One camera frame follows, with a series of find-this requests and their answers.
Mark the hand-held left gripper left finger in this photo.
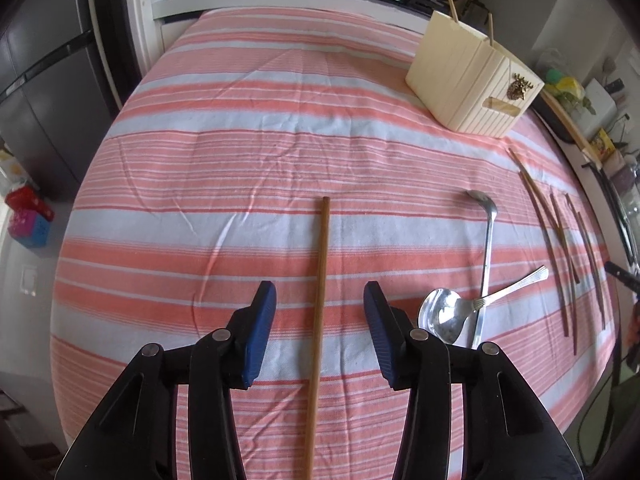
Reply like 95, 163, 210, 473
57, 280, 278, 480

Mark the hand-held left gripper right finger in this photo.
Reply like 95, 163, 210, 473
362, 281, 583, 480

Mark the large steel spoon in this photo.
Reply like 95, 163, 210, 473
417, 266, 550, 346

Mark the small steel ladle spoon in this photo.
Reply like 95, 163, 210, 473
466, 189, 499, 351

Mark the cream ribbed utensil holder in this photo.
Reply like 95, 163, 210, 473
405, 10, 545, 138

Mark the orange white striped tablecloth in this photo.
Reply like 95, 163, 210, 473
50, 7, 618, 480

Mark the pink and blue toy box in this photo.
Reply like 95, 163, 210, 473
5, 185, 56, 249

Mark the green and yellow bag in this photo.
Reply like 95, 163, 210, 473
542, 67, 586, 104

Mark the grey refrigerator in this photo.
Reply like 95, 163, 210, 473
0, 0, 126, 201

